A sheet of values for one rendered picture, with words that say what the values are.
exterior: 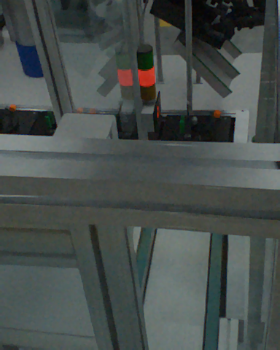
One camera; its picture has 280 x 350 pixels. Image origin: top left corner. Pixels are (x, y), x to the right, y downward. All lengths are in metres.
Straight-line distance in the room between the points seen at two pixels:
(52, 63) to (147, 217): 0.68
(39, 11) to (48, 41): 0.05
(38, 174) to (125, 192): 0.04
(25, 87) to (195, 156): 2.31
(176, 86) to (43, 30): 1.56
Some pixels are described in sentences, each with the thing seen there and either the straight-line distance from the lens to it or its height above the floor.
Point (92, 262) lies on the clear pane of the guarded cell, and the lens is 0.31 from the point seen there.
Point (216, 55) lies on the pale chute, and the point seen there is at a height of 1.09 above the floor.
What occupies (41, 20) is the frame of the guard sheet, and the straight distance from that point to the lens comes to 0.88.
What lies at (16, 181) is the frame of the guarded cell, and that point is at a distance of 0.25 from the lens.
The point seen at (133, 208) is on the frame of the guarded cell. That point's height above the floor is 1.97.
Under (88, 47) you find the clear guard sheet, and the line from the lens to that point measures 1.12.
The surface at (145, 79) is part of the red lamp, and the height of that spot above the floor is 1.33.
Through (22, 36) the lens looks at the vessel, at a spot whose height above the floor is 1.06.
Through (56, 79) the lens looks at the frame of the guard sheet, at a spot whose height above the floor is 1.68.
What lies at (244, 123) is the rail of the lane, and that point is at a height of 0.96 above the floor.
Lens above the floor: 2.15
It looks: 40 degrees down
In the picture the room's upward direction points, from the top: 7 degrees counter-clockwise
